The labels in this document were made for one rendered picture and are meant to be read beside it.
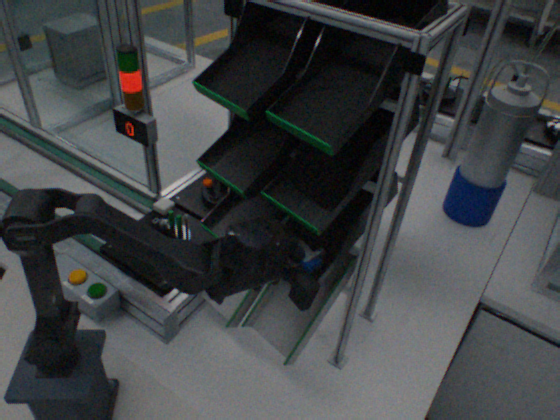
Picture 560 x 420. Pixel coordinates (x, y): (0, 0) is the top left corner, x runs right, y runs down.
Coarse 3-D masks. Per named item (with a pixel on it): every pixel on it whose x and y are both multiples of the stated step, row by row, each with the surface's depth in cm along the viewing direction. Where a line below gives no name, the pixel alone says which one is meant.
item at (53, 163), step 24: (48, 144) 165; (0, 168) 159; (24, 168) 159; (48, 168) 160; (72, 168) 159; (96, 168) 156; (96, 192) 152; (120, 192) 149; (144, 192) 147; (96, 240) 132
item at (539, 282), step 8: (552, 232) 155; (552, 240) 151; (544, 256) 145; (552, 256) 130; (544, 264) 134; (552, 264) 132; (536, 272) 144; (544, 272) 134; (552, 272) 132; (536, 280) 136; (544, 280) 135; (536, 288) 138; (544, 288) 136; (552, 288) 136; (552, 296) 136
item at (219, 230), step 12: (228, 192) 103; (228, 204) 104; (240, 204) 104; (252, 204) 103; (264, 204) 102; (216, 216) 104; (228, 216) 103; (240, 216) 102; (252, 216) 101; (264, 216) 100; (276, 216) 97; (204, 228) 101; (216, 228) 102
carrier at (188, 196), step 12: (216, 180) 147; (180, 192) 146; (192, 192) 146; (204, 192) 143; (216, 192) 144; (180, 204) 142; (192, 204) 142; (204, 204) 142; (216, 204) 140; (192, 216) 140; (204, 216) 138
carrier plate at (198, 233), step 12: (144, 216) 137; (156, 216) 137; (168, 216) 138; (192, 228) 134; (192, 240) 131; (204, 240) 131; (108, 252) 126; (120, 252) 126; (120, 264) 125; (132, 264) 123; (144, 264) 123; (144, 276) 120; (156, 276) 121; (156, 288) 119; (168, 288) 118
